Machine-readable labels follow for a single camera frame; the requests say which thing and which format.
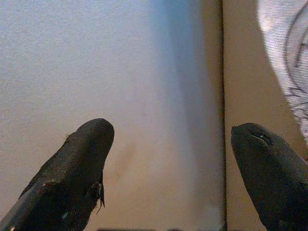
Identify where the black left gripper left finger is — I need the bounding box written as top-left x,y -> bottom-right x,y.
0,117 -> 115,231

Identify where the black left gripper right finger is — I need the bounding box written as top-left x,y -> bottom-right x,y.
230,122 -> 308,231

